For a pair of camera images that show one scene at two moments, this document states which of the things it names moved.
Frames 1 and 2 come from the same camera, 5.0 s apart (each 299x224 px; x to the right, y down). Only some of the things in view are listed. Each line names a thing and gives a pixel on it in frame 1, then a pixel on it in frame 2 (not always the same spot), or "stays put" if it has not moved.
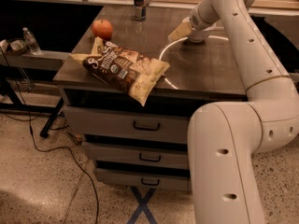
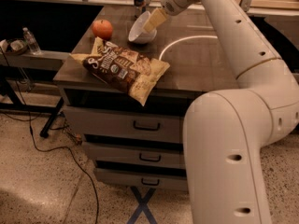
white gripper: x=199 y=22 → x=172 y=0
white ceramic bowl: x=199 y=35 → x=137 y=34
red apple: x=102 y=28 stays put
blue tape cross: x=143 y=207 stays put
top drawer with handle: x=129 y=125 stays put
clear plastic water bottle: x=33 y=45 stays put
